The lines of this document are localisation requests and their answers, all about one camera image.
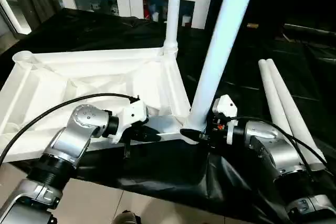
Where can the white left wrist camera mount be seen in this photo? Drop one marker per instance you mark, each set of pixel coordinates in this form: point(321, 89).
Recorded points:
point(131, 116)

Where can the white plastic table top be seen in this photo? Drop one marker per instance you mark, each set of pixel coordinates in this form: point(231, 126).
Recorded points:
point(79, 82)

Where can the white plastic table leg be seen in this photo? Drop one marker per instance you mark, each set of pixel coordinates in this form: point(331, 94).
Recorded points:
point(273, 93)
point(223, 40)
point(294, 114)
point(172, 9)

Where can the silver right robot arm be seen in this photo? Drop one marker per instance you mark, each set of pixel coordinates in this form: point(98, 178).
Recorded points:
point(273, 150)

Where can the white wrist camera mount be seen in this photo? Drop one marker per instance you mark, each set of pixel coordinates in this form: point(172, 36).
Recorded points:
point(131, 116)
point(224, 108)

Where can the long black bar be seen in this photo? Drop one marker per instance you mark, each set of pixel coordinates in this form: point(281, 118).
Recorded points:
point(310, 27)

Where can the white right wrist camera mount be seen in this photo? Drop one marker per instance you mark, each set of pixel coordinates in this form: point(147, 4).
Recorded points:
point(224, 108)

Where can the black mat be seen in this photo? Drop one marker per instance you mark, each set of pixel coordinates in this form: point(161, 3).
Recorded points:
point(168, 177)

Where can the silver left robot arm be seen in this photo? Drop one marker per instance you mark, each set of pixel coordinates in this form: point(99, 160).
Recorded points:
point(68, 145)

